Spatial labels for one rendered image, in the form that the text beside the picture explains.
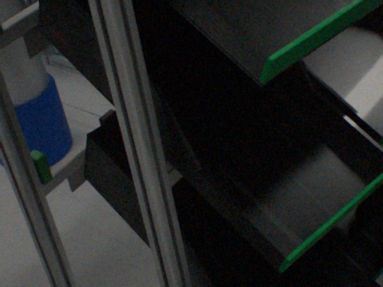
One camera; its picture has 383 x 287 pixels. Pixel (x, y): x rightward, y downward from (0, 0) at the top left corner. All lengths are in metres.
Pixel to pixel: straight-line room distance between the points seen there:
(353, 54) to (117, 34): 0.28
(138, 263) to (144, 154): 0.73
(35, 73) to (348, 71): 0.84
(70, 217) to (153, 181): 0.83
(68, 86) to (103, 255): 0.57
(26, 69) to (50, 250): 0.69
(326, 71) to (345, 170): 0.11
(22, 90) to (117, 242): 0.34
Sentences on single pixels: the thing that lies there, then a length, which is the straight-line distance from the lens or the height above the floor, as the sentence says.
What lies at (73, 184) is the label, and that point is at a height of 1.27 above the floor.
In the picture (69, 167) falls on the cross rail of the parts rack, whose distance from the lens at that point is 0.72.
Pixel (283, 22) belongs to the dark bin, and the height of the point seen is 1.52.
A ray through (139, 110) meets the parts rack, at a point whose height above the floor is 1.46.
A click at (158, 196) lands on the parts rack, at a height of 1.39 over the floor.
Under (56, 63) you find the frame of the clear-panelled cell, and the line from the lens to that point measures 1.80.
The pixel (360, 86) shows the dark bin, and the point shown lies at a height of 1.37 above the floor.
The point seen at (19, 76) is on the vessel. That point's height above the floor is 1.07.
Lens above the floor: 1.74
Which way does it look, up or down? 37 degrees down
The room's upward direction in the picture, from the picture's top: 10 degrees counter-clockwise
